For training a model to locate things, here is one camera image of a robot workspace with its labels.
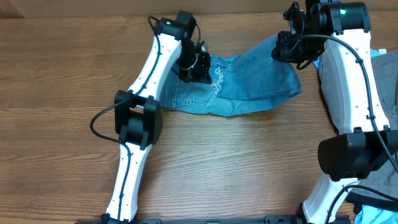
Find grey trousers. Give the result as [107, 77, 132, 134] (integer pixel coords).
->
[318, 49, 398, 206]

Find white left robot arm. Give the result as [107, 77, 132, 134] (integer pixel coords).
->
[98, 11, 211, 223]

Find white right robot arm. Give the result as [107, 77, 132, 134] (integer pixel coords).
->
[265, 1, 397, 223]

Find light blue garment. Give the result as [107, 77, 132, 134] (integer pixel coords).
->
[346, 49, 397, 224]

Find light blue denim jeans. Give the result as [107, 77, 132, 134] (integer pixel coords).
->
[160, 35, 302, 116]

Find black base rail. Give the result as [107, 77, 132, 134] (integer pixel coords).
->
[76, 214, 351, 224]

